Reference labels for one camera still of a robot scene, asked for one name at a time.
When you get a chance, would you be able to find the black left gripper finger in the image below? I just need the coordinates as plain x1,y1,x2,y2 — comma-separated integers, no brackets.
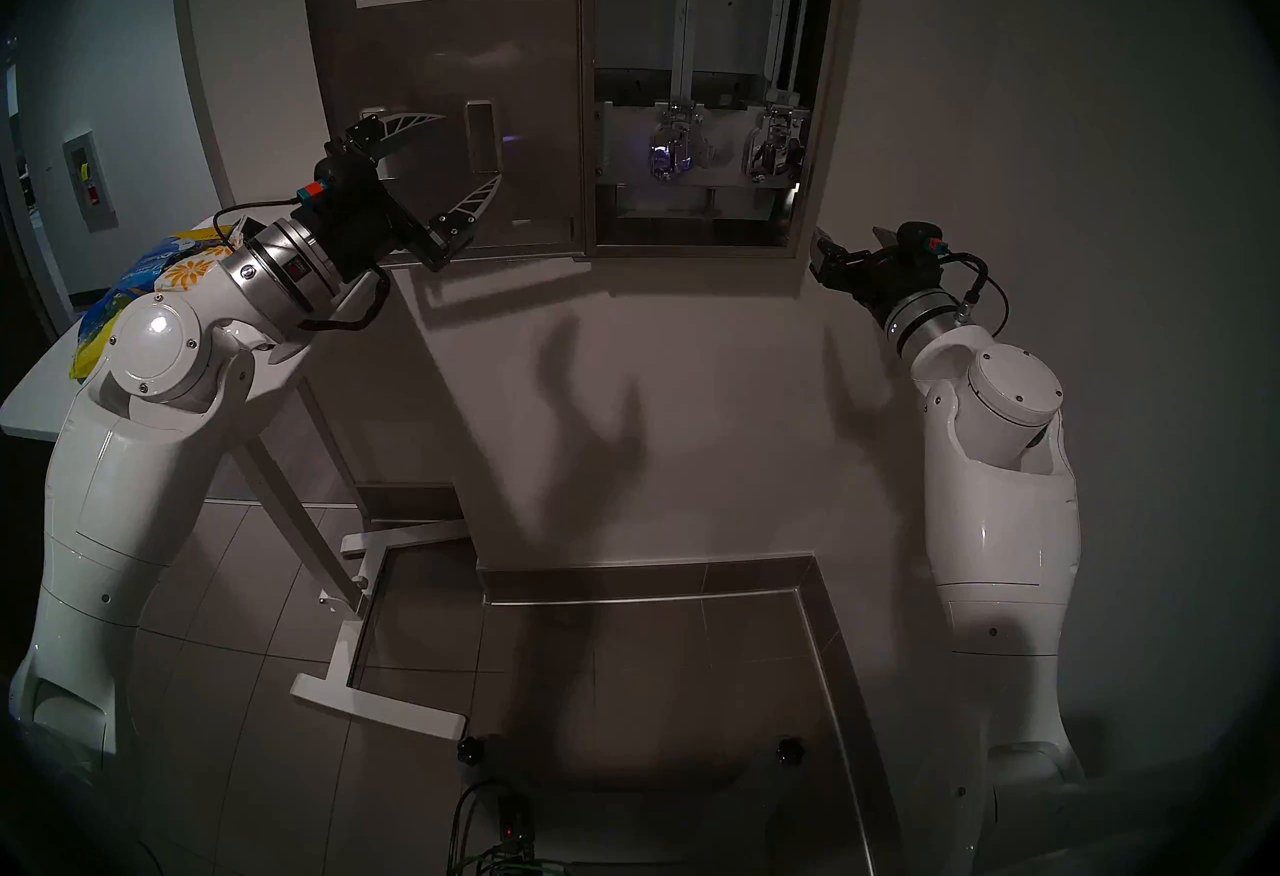
345,111,447,168
430,172,504,251

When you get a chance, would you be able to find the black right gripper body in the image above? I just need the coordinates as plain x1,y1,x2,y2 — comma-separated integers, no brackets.
833,234,953,312

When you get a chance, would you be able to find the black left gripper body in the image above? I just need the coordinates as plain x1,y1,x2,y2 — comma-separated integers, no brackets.
315,179,476,285

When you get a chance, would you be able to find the stainless steel wall dispenser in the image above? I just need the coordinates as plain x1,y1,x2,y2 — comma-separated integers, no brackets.
298,0,591,265

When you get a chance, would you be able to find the dark robot base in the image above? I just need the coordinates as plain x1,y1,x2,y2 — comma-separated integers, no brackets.
495,732,831,876

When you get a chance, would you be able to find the blue yellow pad package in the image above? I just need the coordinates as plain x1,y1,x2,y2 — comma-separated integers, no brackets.
68,226,241,382

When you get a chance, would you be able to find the white table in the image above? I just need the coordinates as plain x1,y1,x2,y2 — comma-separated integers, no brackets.
0,214,471,743

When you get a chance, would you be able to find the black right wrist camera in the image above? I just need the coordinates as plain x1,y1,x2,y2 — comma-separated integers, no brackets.
895,221,949,263

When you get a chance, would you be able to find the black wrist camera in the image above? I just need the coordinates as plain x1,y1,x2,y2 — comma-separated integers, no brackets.
298,149,379,210
895,221,949,263

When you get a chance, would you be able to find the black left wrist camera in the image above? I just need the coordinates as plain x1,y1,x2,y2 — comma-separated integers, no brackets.
298,149,379,210

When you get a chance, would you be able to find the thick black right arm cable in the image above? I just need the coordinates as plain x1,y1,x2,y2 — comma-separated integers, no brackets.
945,252,991,322

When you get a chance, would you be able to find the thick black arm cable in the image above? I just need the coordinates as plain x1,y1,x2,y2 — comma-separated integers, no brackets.
945,252,991,322
298,269,391,333

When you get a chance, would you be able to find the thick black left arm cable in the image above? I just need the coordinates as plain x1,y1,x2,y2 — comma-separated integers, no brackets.
298,269,391,333

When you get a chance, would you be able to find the thin black left camera cable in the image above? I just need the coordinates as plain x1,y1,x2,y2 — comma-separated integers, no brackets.
212,197,303,242

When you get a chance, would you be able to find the grey wall alarm box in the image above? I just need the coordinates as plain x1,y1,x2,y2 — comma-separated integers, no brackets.
62,131,119,233

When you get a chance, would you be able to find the green black cable bundle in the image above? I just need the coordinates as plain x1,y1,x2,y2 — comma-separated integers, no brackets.
447,777,571,876

